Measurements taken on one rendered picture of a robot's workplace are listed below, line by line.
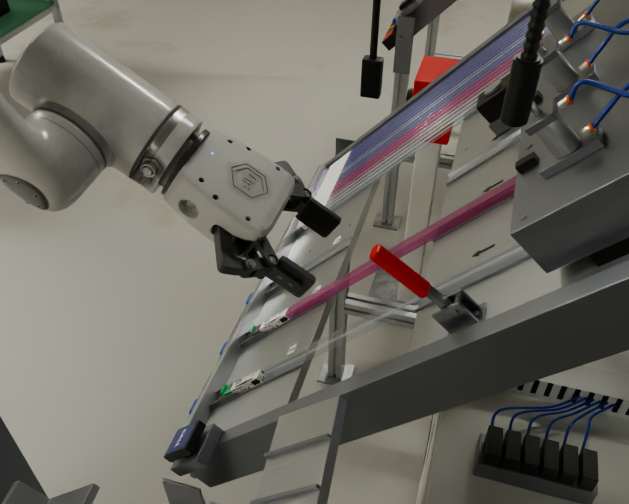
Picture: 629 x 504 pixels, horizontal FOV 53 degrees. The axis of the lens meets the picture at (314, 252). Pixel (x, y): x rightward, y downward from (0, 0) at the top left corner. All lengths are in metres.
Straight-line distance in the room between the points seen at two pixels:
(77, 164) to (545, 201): 0.38
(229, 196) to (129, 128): 0.10
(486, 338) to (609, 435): 0.58
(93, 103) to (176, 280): 1.57
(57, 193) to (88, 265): 1.69
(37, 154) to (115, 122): 0.07
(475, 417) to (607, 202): 0.61
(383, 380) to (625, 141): 0.28
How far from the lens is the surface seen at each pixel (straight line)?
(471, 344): 0.53
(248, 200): 0.59
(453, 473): 0.97
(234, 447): 0.77
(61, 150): 0.57
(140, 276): 2.16
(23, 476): 1.38
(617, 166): 0.48
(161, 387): 1.85
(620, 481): 1.04
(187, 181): 0.58
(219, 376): 0.92
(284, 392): 0.75
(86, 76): 0.60
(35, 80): 0.61
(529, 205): 0.51
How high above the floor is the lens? 1.46
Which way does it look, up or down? 42 degrees down
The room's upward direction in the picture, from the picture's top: straight up
